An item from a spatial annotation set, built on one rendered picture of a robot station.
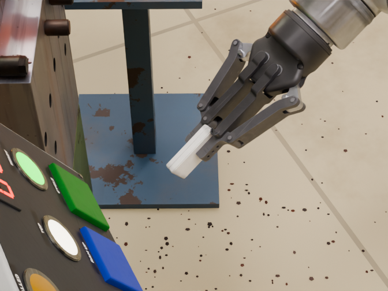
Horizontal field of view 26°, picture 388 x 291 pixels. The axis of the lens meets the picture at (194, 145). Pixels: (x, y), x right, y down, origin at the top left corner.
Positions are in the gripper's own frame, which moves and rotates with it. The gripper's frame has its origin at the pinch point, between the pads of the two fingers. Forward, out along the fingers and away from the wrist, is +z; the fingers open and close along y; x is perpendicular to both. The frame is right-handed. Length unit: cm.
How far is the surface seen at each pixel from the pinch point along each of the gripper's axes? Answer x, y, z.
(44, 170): 12.7, 4.6, 12.1
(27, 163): 17.4, 3.1, 11.4
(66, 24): -12.5, 43.9, 5.1
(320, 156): -125, 53, -1
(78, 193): 8.2, 2.2, 12.1
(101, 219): 5.3, -0.7, 12.6
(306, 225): -116, 36, 13
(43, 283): 26.3, -15.8, 12.6
